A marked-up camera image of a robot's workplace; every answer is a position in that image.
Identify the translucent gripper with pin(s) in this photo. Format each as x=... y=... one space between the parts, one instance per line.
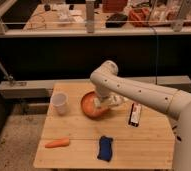
x=103 y=102

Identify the white plastic bottle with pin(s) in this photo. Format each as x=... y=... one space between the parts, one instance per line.
x=116 y=100

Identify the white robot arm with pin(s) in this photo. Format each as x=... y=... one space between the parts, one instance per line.
x=170 y=101

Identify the orange ceramic bowl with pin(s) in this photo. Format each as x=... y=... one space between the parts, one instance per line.
x=88 y=106

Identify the dark snack bar packet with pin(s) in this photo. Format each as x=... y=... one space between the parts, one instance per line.
x=135 y=114

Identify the blue cloth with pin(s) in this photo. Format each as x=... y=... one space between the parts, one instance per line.
x=105 y=148

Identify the white plastic cup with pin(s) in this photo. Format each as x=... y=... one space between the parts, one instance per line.
x=59 y=102

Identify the orange carrot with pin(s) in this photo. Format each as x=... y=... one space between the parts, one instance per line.
x=58 y=143

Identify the black bag on bench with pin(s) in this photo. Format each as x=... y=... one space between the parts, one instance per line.
x=116 y=20

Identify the orange container on bench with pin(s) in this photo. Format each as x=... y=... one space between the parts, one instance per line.
x=137 y=17

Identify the grey metal shelf beam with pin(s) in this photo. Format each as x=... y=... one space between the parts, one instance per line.
x=44 y=88

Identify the metal diagonal pole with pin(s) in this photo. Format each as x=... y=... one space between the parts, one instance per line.
x=7 y=76

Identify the white vertical post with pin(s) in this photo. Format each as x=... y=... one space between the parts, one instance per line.
x=90 y=16

